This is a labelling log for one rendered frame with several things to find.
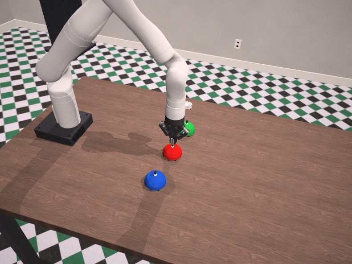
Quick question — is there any blue dome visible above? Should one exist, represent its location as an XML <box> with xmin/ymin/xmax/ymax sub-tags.
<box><xmin>144</xmin><ymin>170</ymin><xmax>166</xmax><ymax>191</ymax></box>

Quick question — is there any green dome bell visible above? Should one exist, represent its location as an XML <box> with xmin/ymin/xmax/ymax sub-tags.
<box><xmin>184</xmin><ymin>120</ymin><xmax>195</xmax><ymax>137</ymax></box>

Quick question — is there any red dome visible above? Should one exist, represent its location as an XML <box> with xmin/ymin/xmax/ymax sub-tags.
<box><xmin>163</xmin><ymin>144</ymin><xmax>182</xmax><ymax>161</ymax></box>

